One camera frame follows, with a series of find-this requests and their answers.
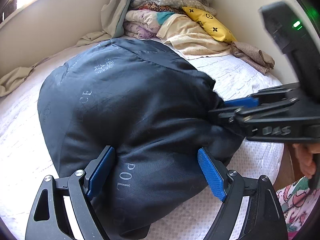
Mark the dark navy padded jacket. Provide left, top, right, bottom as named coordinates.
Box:
left=37, top=38, right=243, bottom=239

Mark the pink patterned pajama clothing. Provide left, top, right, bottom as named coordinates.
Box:
left=276, top=177, right=319, bottom=240

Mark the person's right hand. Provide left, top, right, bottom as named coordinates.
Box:
left=293, top=144, right=320, bottom=179

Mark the brown checked cloth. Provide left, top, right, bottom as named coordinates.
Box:
left=231, top=42, right=275, bottom=75

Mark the white textured bed sheet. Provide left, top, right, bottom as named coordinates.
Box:
left=1, top=47, right=280, bottom=239

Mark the yellow patterned pillow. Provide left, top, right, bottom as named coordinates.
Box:
left=182, top=7, right=236, bottom=43

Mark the cream striped towel blanket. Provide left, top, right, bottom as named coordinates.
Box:
left=157, top=14, right=231, bottom=59

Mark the beige curtain left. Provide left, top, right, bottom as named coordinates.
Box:
left=0, top=57, right=50, bottom=97

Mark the beige curtain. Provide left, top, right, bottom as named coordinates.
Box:
left=76, top=0, right=131, bottom=47
left=0, top=57, right=50, bottom=97

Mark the purple floral folded quilt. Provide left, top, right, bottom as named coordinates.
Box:
left=123, top=10, right=174, bottom=39

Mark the leopard print cloth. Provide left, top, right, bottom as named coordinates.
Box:
left=137, top=2, right=185, bottom=14

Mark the beige curtain right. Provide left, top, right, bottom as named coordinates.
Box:
left=76, top=0, right=131, bottom=47

